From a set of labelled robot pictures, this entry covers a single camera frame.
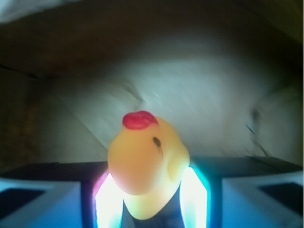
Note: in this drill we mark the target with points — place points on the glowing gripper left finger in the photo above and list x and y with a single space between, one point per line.
60 195

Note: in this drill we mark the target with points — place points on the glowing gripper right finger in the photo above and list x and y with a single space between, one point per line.
242 192

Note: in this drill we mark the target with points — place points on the yellow rubber duck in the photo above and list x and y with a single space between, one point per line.
147 160

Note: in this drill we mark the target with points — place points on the brown paper bag tray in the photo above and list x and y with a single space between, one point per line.
227 74

